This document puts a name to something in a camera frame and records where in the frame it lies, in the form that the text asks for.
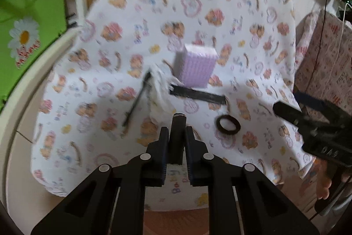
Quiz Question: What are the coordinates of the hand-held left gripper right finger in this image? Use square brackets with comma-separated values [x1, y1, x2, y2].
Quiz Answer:
[185, 126, 320, 235]

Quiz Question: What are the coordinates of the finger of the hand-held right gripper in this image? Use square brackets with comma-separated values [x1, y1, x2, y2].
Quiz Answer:
[272, 101, 306, 126]
[293, 91, 337, 114]

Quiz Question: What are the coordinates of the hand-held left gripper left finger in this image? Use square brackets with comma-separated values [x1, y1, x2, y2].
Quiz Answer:
[30, 126, 169, 235]

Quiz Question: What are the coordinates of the black cylindrical tube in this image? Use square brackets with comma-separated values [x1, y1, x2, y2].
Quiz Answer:
[168, 113, 187, 165]

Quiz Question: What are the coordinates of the black ring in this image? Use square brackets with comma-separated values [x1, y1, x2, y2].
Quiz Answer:
[216, 115, 241, 135]

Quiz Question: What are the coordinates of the black plastic spoon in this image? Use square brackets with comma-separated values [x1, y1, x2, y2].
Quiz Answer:
[122, 72, 152, 132]

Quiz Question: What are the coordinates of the white tissue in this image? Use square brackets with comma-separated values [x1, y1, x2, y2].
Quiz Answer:
[148, 64, 179, 121]

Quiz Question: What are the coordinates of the black comb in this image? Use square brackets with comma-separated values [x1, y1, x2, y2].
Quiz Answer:
[169, 83, 226, 105]

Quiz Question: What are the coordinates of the purple ribbed box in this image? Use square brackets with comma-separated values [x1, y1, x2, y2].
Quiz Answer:
[173, 44, 218, 88]

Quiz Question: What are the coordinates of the person's right hand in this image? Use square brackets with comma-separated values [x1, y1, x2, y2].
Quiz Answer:
[316, 160, 352, 200]

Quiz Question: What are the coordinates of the pink printed cloth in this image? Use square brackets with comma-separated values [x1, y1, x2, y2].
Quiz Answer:
[294, 9, 352, 125]

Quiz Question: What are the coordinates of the white bear-print table cloth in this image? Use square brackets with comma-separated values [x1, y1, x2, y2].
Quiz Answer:
[30, 0, 317, 211]

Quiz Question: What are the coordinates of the green daisy storage box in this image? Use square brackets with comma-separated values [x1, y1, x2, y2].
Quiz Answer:
[0, 0, 73, 114]

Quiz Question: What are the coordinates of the white cable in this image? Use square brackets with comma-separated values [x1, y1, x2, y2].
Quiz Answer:
[329, 2, 351, 83]

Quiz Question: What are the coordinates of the black cable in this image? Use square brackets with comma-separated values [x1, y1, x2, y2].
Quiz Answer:
[307, 0, 330, 94]

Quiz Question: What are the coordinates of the white shelf frame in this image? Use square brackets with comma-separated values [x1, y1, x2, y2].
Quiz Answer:
[0, 0, 92, 227]

